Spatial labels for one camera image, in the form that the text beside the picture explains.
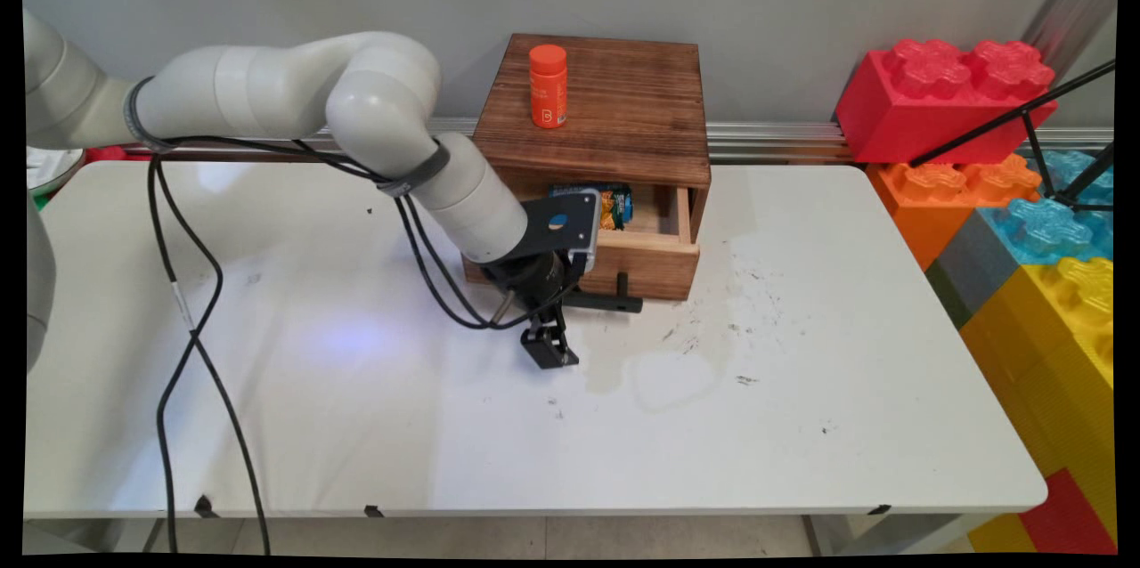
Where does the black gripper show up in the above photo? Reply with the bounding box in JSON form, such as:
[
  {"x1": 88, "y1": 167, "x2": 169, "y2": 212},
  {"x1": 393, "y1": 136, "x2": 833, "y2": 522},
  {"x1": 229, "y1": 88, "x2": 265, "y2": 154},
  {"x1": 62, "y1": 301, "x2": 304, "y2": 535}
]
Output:
[{"x1": 481, "y1": 249, "x2": 587, "y2": 371}]

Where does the wooden drawer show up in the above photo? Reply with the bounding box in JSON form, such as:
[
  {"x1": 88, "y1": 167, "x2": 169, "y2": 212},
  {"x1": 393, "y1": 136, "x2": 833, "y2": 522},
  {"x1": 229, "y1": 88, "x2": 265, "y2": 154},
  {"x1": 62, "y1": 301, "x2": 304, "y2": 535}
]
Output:
[{"x1": 570, "y1": 183, "x2": 702, "y2": 303}]

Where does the colourful snack packet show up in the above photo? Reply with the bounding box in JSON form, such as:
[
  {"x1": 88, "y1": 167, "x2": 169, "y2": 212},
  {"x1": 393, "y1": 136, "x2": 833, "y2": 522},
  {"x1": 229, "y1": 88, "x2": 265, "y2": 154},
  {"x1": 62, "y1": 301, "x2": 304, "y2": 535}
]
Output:
[{"x1": 548, "y1": 182, "x2": 635, "y2": 233}]

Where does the brown wooden drawer cabinet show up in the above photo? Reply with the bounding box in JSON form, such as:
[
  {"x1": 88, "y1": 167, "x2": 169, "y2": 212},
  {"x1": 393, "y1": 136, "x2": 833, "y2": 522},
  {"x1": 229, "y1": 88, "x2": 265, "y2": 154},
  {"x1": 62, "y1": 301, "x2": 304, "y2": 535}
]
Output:
[{"x1": 461, "y1": 33, "x2": 713, "y2": 286}]

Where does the orange plastic bottle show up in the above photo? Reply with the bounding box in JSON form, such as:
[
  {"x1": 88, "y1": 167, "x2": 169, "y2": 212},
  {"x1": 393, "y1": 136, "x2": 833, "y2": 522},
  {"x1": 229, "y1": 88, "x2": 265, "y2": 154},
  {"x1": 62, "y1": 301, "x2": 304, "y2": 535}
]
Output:
[{"x1": 528, "y1": 44, "x2": 569, "y2": 131}]

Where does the white table leg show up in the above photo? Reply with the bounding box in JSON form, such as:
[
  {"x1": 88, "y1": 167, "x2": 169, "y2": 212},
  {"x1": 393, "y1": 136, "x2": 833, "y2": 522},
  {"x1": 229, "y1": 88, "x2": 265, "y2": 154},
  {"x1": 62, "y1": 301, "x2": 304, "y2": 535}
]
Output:
[{"x1": 801, "y1": 513, "x2": 1009, "y2": 557}]

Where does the orange giant toy brick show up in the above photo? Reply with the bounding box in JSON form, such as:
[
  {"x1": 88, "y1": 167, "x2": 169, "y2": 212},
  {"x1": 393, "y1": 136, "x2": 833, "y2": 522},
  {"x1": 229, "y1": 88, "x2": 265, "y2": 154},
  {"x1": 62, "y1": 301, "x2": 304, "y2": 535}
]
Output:
[{"x1": 865, "y1": 152, "x2": 1044, "y2": 272}]

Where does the grey giant toy brick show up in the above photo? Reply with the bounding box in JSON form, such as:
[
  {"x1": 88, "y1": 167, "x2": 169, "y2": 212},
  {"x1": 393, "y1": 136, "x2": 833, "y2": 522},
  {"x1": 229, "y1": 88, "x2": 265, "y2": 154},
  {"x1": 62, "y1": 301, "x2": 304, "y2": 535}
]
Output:
[{"x1": 924, "y1": 209, "x2": 1022, "y2": 330}]

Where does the red giant toy brick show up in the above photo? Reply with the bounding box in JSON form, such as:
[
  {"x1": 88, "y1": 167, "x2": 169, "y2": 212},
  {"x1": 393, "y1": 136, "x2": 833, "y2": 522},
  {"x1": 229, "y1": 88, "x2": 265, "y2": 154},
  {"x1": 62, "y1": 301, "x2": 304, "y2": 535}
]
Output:
[{"x1": 834, "y1": 37, "x2": 1060, "y2": 166}]

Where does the yellow giant toy brick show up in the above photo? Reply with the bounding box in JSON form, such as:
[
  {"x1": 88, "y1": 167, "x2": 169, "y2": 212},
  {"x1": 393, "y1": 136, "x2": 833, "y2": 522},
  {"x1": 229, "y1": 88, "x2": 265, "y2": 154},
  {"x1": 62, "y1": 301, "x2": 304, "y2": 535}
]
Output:
[{"x1": 958, "y1": 256, "x2": 1118, "y2": 553}]

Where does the blue giant toy brick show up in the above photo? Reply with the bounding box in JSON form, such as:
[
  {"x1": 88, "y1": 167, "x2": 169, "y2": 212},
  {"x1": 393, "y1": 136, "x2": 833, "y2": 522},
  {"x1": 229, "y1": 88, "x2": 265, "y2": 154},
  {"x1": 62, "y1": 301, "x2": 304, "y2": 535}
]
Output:
[{"x1": 980, "y1": 148, "x2": 1117, "y2": 264}]

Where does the black tripod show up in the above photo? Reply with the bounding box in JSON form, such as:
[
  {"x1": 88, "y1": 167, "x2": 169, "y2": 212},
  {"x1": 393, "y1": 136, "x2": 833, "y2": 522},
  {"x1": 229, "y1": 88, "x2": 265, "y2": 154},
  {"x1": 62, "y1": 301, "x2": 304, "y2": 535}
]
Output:
[{"x1": 908, "y1": 58, "x2": 1118, "y2": 214}]

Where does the white plate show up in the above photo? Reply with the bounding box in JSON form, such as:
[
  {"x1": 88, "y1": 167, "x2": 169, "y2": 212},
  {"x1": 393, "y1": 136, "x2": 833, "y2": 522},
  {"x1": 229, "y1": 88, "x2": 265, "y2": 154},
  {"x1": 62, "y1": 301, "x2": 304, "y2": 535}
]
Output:
[{"x1": 26, "y1": 146, "x2": 86, "y2": 197}]

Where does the black T-shaped drawer handle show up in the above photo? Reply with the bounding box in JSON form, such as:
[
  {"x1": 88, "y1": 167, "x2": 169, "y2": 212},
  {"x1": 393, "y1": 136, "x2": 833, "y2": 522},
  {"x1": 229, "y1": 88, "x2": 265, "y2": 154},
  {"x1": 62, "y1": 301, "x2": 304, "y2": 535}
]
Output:
[{"x1": 570, "y1": 272, "x2": 645, "y2": 315}]

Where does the black wrist camera mount plate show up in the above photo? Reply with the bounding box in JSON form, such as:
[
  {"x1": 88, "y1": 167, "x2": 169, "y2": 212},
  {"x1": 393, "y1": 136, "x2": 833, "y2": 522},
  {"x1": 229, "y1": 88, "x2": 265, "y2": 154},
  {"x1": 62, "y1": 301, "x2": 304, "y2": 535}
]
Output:
[{"x1": 519, "y1": 189, "x2": 601, "y2": 273}]

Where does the black cable bundle to gripper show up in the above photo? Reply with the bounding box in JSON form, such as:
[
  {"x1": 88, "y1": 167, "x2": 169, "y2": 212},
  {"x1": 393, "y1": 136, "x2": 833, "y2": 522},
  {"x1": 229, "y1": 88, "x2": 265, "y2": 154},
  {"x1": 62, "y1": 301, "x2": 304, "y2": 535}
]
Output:
[{"x1": 159, "y1": 134, "x2": 580, "y2": 331}]

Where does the black strap on arm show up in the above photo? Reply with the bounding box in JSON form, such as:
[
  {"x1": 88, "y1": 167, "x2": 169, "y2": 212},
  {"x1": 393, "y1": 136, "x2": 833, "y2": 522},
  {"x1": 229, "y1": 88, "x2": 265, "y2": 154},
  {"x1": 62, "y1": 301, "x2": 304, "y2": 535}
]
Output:
[{"x1": 375, "y1": 140, "x2": 452, "y2": 199}]

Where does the black cable with white label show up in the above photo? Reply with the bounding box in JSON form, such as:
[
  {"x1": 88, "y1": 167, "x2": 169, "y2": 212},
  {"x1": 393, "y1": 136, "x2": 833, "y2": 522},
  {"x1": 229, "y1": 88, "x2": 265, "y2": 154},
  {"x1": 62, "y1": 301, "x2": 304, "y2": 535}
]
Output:
[{"x1": 153, "y1": 154, "x2": 273, "y2": 556}]

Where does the grey strap on arm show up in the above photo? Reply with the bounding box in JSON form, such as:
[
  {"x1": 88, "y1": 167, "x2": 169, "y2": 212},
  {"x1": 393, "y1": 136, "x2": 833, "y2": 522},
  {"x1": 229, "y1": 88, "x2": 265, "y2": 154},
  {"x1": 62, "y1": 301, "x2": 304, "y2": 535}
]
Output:
[{"x1": 123, "y1": 76, "x2": 176, "y2": 152}]

